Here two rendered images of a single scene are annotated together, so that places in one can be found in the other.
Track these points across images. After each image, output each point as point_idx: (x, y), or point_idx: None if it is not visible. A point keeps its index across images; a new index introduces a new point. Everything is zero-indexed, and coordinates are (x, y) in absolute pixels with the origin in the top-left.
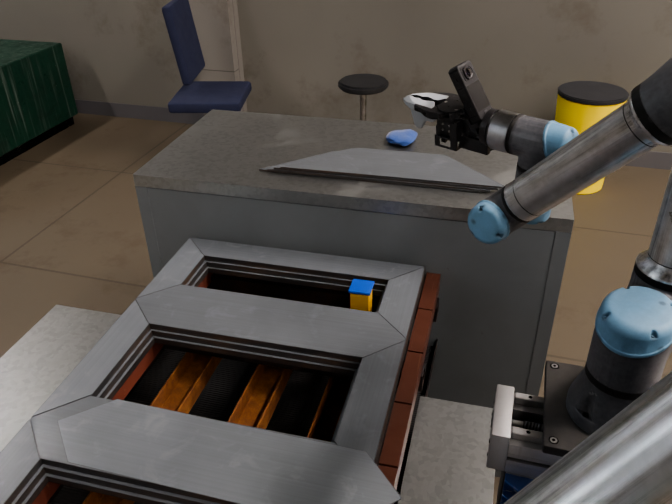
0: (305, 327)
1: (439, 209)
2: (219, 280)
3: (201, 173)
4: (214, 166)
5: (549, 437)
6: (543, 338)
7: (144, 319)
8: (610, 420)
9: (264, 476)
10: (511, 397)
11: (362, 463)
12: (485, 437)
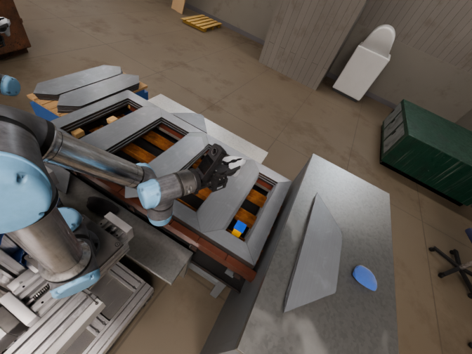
0: (221, 200)
1: (270, 261)
2: None
3: (313, 172)
4: (321, 178)
5: (84, 218)
6: (216, 350)
7: None
8: None
9: (156, 169)
10: (121, 228)
11: None
12: (159, 269)
